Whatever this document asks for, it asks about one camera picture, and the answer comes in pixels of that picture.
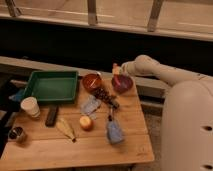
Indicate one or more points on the red chili pepper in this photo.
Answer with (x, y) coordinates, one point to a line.
(116, 77)

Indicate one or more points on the green plastic tray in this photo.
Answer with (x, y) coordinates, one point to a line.
(52, 87)

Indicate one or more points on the blue cloth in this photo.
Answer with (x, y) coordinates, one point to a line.
(17, 97)

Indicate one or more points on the brown grape bunch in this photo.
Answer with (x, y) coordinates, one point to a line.
(104, 96)

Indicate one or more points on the yellow apple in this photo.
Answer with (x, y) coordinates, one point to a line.
(86, 123)

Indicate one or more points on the white paper cup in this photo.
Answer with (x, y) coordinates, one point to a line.
(30, 106)

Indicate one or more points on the orange bowl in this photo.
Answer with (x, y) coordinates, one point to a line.
(91, 82)

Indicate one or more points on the purple bowl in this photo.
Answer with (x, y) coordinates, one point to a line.
(125, 83)

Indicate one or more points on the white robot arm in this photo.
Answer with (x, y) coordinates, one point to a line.
(187, 119)

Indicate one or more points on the clear plastic bag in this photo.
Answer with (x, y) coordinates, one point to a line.
(89, 106)

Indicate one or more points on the yellow corn cob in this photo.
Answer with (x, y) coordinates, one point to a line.
(63, 126)

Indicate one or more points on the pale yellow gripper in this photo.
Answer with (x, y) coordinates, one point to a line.
(116, 69)

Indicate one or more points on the black rectangular block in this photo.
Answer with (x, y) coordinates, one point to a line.
(51, 117)

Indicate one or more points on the small metal can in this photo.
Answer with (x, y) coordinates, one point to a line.
(17, 134)

